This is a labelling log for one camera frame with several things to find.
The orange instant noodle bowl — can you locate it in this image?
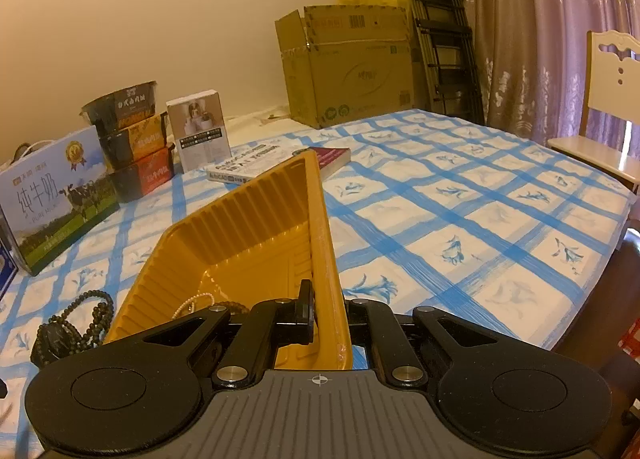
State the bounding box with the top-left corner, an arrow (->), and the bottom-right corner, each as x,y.
97,112 -> 170,171

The black instant noodle bowl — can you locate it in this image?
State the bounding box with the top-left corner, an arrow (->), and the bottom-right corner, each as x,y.
80,80 -> 160,132

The purple patterned curtain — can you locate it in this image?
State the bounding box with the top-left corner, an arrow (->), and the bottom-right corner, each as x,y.
447,0 -> 640,150

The white box with photo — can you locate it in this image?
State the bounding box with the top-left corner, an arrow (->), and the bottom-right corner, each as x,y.
166,89 -> 232,172

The yellow ribbed plastic tray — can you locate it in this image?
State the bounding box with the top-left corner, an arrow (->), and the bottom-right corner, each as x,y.
102,149 -> 355,371

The white wooden chair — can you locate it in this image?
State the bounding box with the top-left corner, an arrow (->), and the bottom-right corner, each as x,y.
547,30 -> 640,192

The blue checked tablecloth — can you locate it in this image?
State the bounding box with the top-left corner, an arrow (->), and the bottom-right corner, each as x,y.
0,109 -> 632,390

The red box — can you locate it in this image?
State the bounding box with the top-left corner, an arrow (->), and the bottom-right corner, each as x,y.
619,319 -> 640,355

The black folding metal rack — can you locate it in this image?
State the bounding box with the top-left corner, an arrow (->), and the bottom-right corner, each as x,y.
390,0 -> 486,126

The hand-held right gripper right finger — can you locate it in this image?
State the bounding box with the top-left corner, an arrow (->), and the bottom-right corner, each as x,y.
346,298 -> 507,386

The wooden table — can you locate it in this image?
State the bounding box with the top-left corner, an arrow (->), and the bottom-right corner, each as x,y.
550,229 -> 640,390

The large cardboard box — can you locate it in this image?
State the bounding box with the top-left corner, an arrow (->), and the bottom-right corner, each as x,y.
274,4 -> 418,129

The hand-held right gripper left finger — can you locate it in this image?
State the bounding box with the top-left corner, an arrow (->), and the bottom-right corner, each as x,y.
125,279 -> 318,390

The white pearl bracelet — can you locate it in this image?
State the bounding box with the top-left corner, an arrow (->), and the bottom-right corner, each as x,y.
172,291 -> 216,321

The red instant noodle bowl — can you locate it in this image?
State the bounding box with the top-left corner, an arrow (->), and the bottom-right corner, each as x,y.
109,143 -> 177,203

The blue box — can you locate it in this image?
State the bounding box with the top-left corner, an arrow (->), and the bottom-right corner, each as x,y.
0,244 -> 20,301

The dark bead necklace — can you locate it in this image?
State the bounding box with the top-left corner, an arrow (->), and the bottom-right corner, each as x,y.
75,289 -> 117,351

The milk carton box with cows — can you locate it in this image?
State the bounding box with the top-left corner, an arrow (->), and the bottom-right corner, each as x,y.
0,125 -> 121,277

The black wrist watch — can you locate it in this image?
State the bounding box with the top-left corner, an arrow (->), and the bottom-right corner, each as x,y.
31,321 -> 83,367

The white book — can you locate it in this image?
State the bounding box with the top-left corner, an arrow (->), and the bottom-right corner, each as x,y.
206,143 -> 311,185

